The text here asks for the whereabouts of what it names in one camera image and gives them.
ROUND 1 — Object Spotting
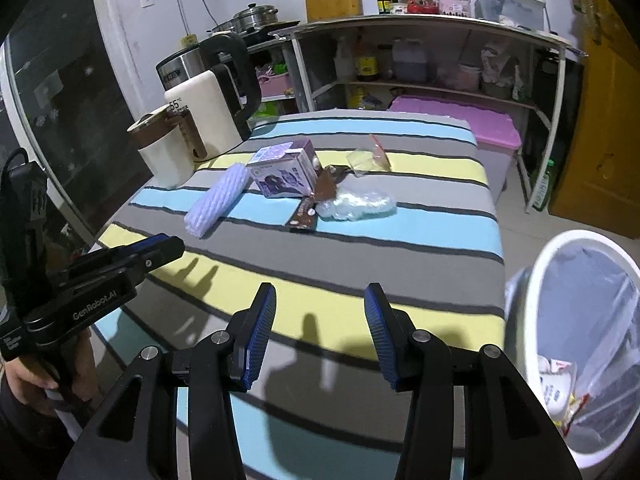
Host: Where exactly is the dark plastic jug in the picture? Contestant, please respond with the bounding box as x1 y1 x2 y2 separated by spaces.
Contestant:
391 37 430 83

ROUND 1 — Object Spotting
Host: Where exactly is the dark glass door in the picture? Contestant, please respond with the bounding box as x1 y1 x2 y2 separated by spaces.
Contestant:
0 0 156 281

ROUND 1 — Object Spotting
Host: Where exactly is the wooden door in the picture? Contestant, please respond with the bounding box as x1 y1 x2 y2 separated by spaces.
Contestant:
547 0 640 238

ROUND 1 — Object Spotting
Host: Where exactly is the white plastic bottle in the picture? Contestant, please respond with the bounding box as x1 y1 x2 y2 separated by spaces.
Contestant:
334 42 351 81

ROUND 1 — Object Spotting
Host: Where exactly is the pink utensil basket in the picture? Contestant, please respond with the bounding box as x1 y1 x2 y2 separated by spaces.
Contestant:
437 0 473 18

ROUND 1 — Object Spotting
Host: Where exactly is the striped table cloth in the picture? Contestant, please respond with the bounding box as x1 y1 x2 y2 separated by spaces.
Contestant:
87 109 506 480

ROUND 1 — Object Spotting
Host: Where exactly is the steel steamer pot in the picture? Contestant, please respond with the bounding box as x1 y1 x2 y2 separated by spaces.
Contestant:
210 4 281 36

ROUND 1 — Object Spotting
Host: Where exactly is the bundle of plastic bags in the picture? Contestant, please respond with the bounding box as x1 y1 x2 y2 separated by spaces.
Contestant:
480 47 526 98

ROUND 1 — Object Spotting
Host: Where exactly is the green glass bottle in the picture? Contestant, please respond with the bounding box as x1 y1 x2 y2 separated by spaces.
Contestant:
530 160 556 212

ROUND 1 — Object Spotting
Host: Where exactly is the person's left hand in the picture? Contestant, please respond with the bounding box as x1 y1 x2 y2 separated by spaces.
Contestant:
0 330 98 411

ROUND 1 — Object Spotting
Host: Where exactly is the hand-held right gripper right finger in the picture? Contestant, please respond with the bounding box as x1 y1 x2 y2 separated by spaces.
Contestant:
363 282 583 480

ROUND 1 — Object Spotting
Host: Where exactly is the storage box with pink lid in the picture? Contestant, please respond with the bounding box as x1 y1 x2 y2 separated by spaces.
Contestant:
387 95 521 196

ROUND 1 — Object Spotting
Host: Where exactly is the white round trash bin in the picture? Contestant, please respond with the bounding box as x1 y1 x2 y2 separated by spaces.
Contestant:
502 230 640 471

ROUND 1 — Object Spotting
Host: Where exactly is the clear bubble plastic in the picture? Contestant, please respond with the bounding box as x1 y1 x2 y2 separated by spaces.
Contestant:
316 182 397 222

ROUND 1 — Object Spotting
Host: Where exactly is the white shelf rack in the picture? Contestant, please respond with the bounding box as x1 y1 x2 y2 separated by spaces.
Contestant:
270 12 588 215

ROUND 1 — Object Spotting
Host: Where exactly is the brown chocolate wrapper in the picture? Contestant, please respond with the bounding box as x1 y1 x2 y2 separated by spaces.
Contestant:
312 165 351 201
289 197 321 233

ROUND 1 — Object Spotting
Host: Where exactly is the black induction cooker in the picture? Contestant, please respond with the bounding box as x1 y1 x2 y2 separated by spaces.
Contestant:
250 20 301 36

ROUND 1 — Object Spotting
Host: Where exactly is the white plastic yogurt cup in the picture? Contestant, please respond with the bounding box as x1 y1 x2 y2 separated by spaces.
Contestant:
537 355 578 421

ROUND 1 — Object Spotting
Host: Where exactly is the translucent bin liner bag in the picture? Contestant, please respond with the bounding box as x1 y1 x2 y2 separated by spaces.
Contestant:
505 255 640 441

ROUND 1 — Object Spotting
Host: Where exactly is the purple foam wrap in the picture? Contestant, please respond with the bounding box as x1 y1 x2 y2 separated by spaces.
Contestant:
184 162 249 238

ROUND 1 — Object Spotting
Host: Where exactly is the clear container white lid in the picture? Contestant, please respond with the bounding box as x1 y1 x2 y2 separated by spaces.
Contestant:
470 0 546 26

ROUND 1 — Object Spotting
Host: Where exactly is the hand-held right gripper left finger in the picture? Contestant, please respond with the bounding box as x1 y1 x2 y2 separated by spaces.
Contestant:
60 282 278 480

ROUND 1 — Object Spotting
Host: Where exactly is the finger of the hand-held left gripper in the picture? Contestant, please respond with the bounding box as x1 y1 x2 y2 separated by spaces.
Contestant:
70 232 166 273
47 235 186 291

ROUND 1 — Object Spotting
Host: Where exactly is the clear plastic bag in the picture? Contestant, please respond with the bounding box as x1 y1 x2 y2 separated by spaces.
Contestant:
346 134 393 176

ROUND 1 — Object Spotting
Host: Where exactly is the pink plastic basket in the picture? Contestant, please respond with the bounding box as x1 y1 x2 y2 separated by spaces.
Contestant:
257 72 296 98

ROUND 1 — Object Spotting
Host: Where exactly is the purple milk carton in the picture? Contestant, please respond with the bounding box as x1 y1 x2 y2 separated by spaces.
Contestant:
247 139 319 198

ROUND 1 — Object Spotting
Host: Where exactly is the pink plastic tub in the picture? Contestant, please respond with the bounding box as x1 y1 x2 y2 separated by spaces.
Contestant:
457 62 483 91

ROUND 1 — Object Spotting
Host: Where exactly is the white jug with brown lid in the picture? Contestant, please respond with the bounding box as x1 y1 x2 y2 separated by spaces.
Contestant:
126 104 208 190

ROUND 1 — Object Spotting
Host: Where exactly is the large soy sauce bottle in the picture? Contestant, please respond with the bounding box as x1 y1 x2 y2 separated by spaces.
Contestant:
354 35 379 82

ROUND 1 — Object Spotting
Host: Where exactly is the white electric kettle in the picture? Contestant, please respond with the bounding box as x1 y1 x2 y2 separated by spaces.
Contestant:
164 70 244 161

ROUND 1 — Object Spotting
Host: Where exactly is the person's left forearm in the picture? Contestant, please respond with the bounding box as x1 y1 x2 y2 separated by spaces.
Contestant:
0 385 76 461

